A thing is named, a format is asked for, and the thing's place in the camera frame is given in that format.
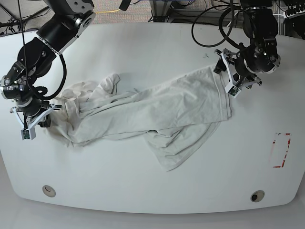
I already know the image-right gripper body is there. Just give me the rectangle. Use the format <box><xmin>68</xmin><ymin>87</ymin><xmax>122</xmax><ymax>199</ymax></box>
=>
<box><xmin>232</xmin><ymin>57</ymin><xmax>262</xmax><ymax>90</ymax></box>

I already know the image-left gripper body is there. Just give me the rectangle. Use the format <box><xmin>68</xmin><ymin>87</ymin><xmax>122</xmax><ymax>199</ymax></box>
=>
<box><xmin>10</xmin><ymin>97</ymin><xmax>51</xmax><ymax>124</ymax></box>

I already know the white printed T-shirt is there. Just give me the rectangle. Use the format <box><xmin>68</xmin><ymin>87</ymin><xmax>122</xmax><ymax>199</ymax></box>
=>
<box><xmin>47</xmin><ymin>66</ymin><xmax>232</xmax><ymax>171</ymax></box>

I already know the white power strip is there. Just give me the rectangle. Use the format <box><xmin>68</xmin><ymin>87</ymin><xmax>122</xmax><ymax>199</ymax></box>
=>
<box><xmin>284</xmin><ymin>7</ymin><xmax>305</xmax><ymax>19</ymax></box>

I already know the red tape rectangle marking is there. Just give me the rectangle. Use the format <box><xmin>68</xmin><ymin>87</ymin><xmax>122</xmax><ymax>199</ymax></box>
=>
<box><xmin>270</xmin><ymin>133</ymin><xmax>292</xmax><ymax>168</ymax></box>

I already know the image-left white wrist camera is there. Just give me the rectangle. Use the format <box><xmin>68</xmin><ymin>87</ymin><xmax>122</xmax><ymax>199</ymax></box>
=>
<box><xmin>20</xmin><ymin>104</ymin><xmax>62</xmax><ymax>140</ymax></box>

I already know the left table cable grommet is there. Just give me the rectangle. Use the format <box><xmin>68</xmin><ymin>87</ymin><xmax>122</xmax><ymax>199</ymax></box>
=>
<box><xmin>42</xmin><ymin>185</ymin><xmax>56</xmax><ymax>198</ymax></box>

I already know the table cable grommet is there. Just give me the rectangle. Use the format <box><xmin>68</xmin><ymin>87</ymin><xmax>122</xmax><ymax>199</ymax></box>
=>
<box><xmin>42</xmin><ymin>185</ymin><xmax>56</xmax><ymax>198</ymax></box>
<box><xmin>250</xmin><ymin>190</ymin><xmax>265</xmax><ymax>203</ymax></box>

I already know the aluminium frame stand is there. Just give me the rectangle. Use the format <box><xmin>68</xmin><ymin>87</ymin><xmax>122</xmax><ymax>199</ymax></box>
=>
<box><xmin>149</xmin><ymin>0</ymin><xmax>173</xmax><ymax>23</ymax></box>

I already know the yellow cable on floor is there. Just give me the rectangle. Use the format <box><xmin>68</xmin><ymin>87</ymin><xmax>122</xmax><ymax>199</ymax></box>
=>
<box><xmin>95</xmin><ymin>8</ymin><xmax>120</xmax><ymax>15</ymax></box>

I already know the right table cable grommet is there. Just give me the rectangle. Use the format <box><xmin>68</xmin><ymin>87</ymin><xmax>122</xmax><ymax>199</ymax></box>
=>
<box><xmin>250</xmin><ymin>190</ymin><xmax>265</xmax><ymax>203</ymax></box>

